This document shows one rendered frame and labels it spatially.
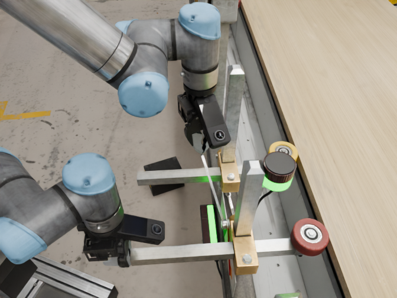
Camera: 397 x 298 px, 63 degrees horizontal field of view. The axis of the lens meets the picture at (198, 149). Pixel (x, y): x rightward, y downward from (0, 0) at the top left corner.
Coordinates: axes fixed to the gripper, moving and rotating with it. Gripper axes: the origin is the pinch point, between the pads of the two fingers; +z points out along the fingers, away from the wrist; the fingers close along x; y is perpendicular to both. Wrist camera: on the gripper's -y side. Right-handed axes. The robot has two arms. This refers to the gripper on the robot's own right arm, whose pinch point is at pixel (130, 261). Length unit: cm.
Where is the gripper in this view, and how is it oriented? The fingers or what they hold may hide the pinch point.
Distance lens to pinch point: 83.0
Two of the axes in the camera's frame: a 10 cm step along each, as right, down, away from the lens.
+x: 0.7, 7.3, -6.8
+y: -10.0, 0.4, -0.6
